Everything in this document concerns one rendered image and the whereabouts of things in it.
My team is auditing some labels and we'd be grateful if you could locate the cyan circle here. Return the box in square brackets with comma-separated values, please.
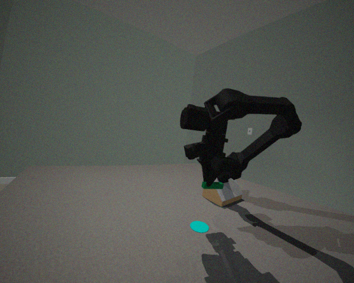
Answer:
[190, 221, 209, 233]

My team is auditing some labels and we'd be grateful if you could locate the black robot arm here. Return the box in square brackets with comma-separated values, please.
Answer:
[180, 88, 302, 183]

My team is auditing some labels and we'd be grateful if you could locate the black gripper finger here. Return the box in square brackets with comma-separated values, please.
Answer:
[204, 164, 221, 187]
[197, 159, 210, 182]

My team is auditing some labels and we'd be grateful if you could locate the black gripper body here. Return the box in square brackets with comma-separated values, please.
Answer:
[199, 132, 240, 173]

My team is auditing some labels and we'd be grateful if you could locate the green rectangular post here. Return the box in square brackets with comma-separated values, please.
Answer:
[202, 181, 224, 189]

